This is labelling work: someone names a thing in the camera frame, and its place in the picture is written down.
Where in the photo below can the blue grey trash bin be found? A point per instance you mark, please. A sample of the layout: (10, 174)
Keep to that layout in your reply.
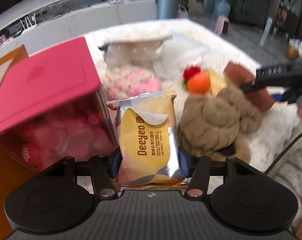
(167, 9)

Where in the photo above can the orange red crochet ball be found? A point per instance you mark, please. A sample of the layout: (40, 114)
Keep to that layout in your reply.
(195, 80)

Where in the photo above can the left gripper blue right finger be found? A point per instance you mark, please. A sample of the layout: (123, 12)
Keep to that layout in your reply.
(198, 169)

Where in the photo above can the white wifi router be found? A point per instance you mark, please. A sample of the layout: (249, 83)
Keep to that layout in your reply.
(28, 23)

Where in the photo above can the red transparent cube container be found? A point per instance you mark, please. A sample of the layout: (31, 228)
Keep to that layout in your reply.
(52, 105)

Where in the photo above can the pink white crochet hat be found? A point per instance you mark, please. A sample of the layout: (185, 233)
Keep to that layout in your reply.
(127, 81)

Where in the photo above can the dark cabinet with plants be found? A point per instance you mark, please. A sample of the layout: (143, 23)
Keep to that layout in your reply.
(250, 12)

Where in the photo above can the orange storage box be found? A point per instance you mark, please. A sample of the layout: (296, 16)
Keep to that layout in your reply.
(12, 172)

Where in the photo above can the white marble tv console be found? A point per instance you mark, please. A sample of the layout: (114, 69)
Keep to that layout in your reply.
(82, 21)

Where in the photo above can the golden basket with bag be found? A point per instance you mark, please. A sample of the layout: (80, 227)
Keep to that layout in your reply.
(292, 49)

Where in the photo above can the white lace tablecloth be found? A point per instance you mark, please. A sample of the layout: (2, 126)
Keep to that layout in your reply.
(278, 122)

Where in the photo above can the yellow wet wipes packet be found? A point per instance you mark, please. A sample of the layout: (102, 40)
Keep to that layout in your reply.
(148, 139)

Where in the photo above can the brown sponge block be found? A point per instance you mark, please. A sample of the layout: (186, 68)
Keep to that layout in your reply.
(251, 87)

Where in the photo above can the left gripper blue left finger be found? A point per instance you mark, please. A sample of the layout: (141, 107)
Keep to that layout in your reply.
(103, 169)

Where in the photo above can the blue water jug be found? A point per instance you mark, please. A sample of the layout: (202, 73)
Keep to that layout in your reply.
(221, 8)

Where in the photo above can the pink space heater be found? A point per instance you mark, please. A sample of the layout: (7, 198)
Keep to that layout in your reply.
(222, 25)

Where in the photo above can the brown plush toy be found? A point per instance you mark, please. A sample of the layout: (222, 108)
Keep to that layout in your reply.
(216, 126)

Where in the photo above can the pastel woven basket bag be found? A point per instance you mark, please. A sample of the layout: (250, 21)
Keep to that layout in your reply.
(182, 12)

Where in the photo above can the white cloth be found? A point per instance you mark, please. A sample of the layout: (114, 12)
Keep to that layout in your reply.
(177, 53)

